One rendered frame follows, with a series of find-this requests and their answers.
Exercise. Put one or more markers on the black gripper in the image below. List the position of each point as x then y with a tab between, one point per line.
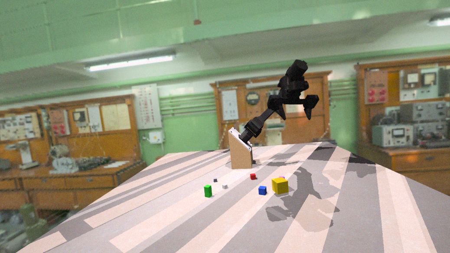
275	102

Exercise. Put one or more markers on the blue block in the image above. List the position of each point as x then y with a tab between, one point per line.
262	190

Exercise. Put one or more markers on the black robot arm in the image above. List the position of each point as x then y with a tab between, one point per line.
294	77

